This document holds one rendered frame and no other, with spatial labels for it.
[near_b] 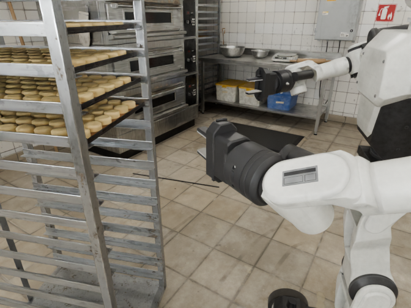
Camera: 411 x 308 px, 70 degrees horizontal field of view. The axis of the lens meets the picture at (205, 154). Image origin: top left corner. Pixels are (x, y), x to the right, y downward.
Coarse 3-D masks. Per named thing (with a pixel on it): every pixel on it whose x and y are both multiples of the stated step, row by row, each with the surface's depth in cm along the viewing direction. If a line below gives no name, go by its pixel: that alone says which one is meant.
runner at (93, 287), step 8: (0, 272) 107; (8, 272) 106; (16, 272) 105; (24, 272) 104; (32, 272) 107; (40, 280) 104; (48, 280) 103; (56, 280) 102; (64, 280) 101; (72, 280) 104; (80, 288) 101; (88, 288) 100; (96, 288) 99
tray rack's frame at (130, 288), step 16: (32, 160) 138; (32, 176) 141; (48, 208) 151; (48, 224) 153; (64, 272) 163; (80, 272) 163; (48, 288) 153; (64, 288) 153; (128, 288) 153; (144, 288) 153; (160, 288) 153; (48, 304) 145; (64, 304) 145; (128, 304) 145; (144, 304) 145
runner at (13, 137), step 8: (0, 136) 80; (8, 136) 80; (16, 136) 79; (24, 136) 78; (32, 136) 78; (40, 136) 77; (48, 136) 77; (56, 136) 76; (64, 136) 76; (40, 144) 78; (48, 144) 78; (56, 144) 77; (64, 144) 77; (88, 144) 78
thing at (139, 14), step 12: (144, 12) 102; (144, 24) 102; (144, 36) 103; (144, 60) 106; (144, 72) 108; (144, 84) 110; (144, 96) 112; (144, 108) 114; (156, 156) 125; (156, 168) 126; (156, 180) 128; (156, 192) 130; (156, 228) 139; (156, 240) 142; (156, 252) 145
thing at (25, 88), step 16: (0, 80) 99; (16, 80) 99; (32, 80) 99; (48, 80) 99; (80, 80) 99; (96, 80) 99; (112, 80) 99; (128, 80) 104; (0, 96) 80; (16, 96) 80; (32, 96) 80; (48, 96) 80; (80, 96) 80; (96, 96) 87
